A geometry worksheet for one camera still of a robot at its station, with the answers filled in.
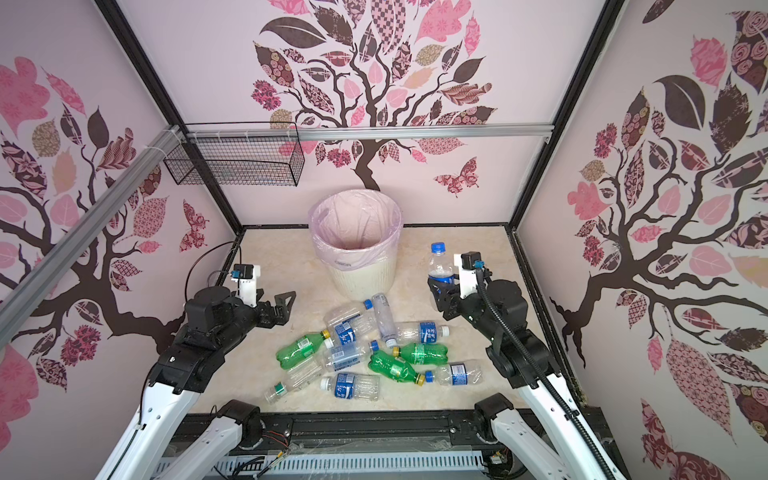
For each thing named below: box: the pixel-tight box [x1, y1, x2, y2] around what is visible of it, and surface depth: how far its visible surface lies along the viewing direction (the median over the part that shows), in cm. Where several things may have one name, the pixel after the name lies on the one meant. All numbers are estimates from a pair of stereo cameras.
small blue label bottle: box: [428, 242, 455, 285], surface depth 65 cm
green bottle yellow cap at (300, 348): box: [276, 329, 330, 370], surface depth 85 cm
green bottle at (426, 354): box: [392, 343, 449, 366], surface depth 84 cm
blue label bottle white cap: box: [324, 313, 376, 350], surface depth 88 cm
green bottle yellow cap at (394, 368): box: [368, 351, 425, 387], surface depth 81 cm
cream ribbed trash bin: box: [329, 258, 397, 301], surface depth 91 cm
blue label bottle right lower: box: [425, 362, 484, 386], surface depth 80 cm
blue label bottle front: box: [320, 373, 381, 401], surface depth 79 cm
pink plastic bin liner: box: [308, 189, 403, 271], surface depth 92 cm
